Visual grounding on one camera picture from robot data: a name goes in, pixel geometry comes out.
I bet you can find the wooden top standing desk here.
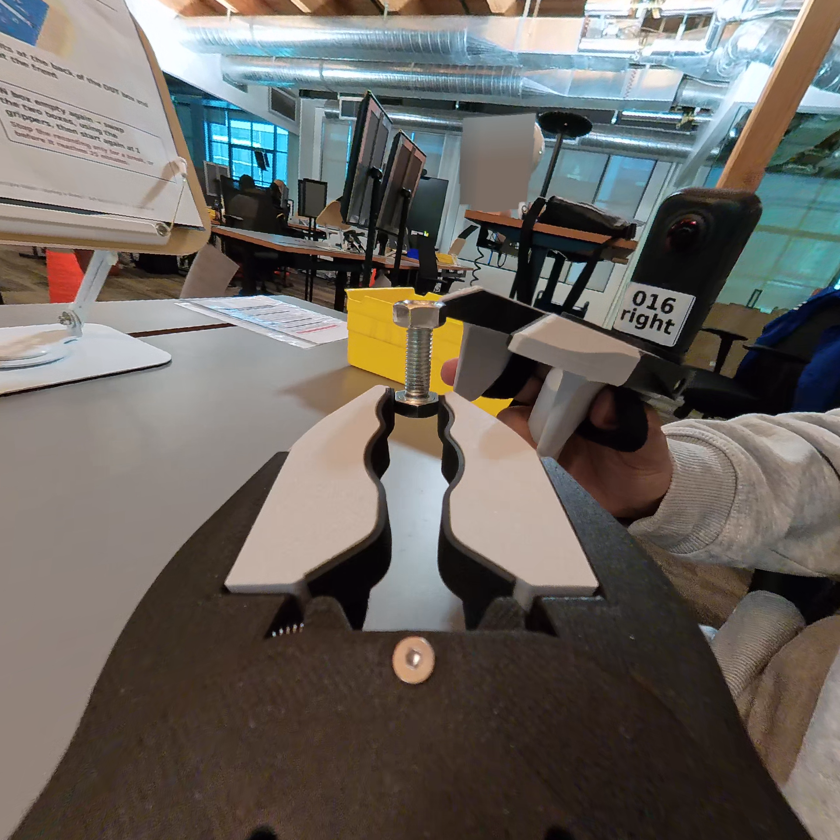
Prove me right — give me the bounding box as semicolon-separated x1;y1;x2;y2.
465;209;639;316

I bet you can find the steel hex nut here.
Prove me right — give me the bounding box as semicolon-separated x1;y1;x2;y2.
392;298;448;332

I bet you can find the wooden document stand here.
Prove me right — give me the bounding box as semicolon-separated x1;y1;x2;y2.
0;0;212;395

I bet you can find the wooden post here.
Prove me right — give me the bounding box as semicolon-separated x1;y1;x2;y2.
715;0;840;191

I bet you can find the long wooden office table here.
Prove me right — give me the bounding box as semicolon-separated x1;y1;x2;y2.
211;225;473;309

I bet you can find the black office chair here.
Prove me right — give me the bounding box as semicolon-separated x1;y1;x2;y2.
416;233;454;296
682;327;798;421

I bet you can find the black computer monitor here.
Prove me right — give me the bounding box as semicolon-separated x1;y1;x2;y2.
340;91;395;231
407;177;450;244
379;130;427;237

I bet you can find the grey desk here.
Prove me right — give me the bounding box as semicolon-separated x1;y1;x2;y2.
0;295;546;840

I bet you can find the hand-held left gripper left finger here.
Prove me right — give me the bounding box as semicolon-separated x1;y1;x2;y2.
224;385;398;631

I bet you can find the person's right hand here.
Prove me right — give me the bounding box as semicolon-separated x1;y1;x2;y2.
440;357;677;521

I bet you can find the steel hex bolt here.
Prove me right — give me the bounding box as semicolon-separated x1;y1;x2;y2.
392;325;442;421

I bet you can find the printed instruction sheet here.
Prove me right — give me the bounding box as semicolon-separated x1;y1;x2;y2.
0;0;206;231

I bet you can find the blue jacket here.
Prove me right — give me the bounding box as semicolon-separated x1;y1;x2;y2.
748;285;840;414

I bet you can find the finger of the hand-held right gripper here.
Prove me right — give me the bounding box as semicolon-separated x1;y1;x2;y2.
507;312;643;387
435;286;552;340

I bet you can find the silver ceiling duct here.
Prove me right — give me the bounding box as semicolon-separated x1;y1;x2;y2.
222;54;680;109

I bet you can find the black bag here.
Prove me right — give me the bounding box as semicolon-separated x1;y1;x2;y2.
543;196;636;238

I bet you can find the black round lamp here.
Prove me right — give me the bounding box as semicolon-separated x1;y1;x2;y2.
538;110;593;198

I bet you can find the yellow plastic bin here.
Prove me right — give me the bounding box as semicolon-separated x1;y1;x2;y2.
346;287;473;388

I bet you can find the person's right forearm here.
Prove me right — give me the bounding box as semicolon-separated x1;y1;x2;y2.
626;408;840;578

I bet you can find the white card sheet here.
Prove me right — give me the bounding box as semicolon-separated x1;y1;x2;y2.
180;246;240;301

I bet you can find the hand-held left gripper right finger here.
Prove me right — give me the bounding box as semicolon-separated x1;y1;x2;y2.
437;392;601;631

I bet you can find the laminated paper sheet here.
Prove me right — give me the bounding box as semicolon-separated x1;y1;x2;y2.
176;295;349;347

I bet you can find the orange cone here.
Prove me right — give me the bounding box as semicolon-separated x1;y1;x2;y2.
46;248;120;304

